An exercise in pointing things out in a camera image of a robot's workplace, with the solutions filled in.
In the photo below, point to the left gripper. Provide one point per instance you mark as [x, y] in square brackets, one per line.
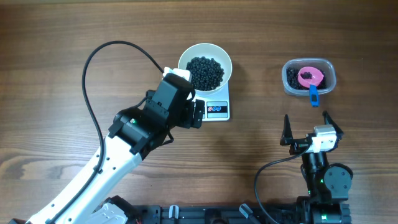
[188, 121]

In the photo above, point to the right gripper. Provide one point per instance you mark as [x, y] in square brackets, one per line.
[298, 144]

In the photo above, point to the pink scoop blue handle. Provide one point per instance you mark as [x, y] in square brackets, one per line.
[311, 77]

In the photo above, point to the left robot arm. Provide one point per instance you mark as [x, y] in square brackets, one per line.
[133, 134]

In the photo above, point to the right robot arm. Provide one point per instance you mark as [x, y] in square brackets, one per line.
[328, 184]

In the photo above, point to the white digital kitchen scale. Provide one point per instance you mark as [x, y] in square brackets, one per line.
[217, 106]

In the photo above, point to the white bowl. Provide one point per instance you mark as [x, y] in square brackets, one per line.
[209, 51]

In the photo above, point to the black beans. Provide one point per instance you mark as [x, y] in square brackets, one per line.
[207, 74]

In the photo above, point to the clear plastic container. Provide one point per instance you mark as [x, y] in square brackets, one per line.
[326, 67]

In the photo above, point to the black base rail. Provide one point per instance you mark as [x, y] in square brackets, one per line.
[277, 213]

